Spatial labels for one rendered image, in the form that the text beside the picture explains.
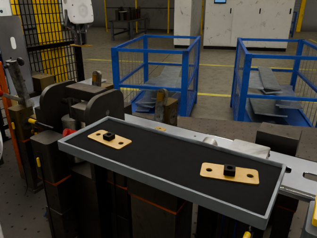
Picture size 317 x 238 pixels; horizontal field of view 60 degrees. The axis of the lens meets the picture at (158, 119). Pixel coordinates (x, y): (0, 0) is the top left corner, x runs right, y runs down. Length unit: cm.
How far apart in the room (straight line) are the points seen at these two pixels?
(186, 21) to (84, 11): 778
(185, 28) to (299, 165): 810
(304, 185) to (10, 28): 122
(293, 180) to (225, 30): 811
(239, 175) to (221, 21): 835
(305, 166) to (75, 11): 84
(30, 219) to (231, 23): 814
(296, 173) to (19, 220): 89
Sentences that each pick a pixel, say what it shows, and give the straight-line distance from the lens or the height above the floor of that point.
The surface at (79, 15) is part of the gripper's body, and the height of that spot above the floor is 135.
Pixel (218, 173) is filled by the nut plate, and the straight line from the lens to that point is 43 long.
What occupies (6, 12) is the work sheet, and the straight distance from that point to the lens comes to 168.
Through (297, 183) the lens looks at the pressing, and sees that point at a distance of 75.
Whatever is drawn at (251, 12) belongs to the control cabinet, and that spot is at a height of 105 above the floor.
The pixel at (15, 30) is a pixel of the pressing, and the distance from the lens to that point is 138.
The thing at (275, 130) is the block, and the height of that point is 103.
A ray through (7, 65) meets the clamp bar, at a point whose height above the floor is 120.
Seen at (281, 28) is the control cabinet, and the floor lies 66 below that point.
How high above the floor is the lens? 140
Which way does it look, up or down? 24 degrees down
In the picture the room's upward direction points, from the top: straight up
